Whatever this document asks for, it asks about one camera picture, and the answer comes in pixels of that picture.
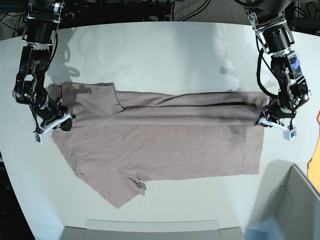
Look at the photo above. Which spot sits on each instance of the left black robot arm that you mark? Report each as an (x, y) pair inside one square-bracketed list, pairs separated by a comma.
[(274, 38)]

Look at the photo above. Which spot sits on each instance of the pink T-shirt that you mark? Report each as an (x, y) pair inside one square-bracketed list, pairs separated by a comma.
[(121, 139)]

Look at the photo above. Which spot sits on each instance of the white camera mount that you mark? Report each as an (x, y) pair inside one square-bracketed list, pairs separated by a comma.
[(39, 132), (288, 131)]

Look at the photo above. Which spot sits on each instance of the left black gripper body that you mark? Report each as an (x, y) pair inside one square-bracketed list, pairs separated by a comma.
[(274, 114)]

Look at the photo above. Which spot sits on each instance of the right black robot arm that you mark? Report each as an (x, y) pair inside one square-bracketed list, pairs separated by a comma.
[(41, 36)]

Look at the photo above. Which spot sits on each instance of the grey tray bottom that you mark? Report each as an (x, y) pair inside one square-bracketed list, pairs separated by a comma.
[(125, 230)]

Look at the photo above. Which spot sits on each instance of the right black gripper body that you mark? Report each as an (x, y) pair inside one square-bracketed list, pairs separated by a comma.
[(51, 113)]

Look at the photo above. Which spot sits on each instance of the grey box right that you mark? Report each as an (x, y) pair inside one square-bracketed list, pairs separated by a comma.
[(292, 211)]

